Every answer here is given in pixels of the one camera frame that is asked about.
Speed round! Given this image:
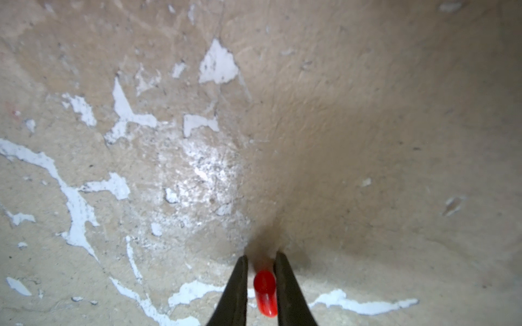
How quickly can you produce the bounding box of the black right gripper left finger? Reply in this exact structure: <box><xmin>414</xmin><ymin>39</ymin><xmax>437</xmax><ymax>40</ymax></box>
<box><xmin>207</xmin><ymin>255</ymin><xmax>248</xmax><ymax>326</ymax></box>

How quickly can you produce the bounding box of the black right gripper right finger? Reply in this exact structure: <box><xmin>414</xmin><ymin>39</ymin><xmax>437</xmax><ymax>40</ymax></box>
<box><xmin>273</xmin><ymin>251</ymin><xmax>318</xmax><ymax>326</ymax></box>

